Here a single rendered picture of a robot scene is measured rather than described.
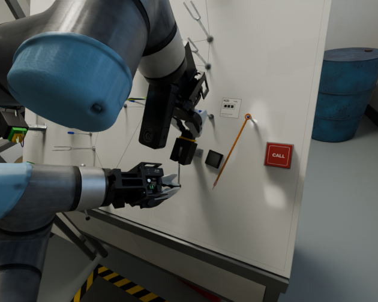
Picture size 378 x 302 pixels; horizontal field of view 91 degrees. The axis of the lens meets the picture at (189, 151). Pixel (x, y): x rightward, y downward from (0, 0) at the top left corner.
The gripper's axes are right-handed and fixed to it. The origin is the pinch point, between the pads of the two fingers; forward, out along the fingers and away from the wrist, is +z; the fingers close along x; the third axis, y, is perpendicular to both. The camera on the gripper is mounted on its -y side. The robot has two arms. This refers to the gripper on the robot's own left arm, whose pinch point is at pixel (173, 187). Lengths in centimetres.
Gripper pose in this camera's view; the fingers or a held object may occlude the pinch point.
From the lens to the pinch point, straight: 51.4
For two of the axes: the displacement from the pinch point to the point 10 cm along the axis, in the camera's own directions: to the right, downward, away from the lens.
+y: 6.9, -4.2, -6.0
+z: 6.9, 1.1, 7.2
